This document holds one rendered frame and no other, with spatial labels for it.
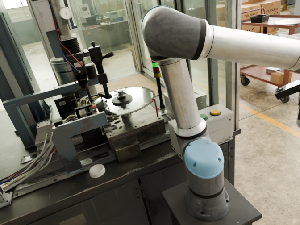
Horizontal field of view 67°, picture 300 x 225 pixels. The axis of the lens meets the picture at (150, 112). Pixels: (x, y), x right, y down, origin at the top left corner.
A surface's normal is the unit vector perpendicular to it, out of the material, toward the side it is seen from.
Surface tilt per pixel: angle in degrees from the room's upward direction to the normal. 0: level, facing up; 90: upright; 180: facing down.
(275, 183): 0
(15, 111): 90
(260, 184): 0
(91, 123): 90
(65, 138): 90
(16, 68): 90
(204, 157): 8
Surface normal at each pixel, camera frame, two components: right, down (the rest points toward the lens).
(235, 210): -0.17, -0.87
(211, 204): -0.01, 0.18
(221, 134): 0.36, 0.38
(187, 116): 0.03, 0.47
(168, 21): -0.29, -0.23
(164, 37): -0.50, 0.38
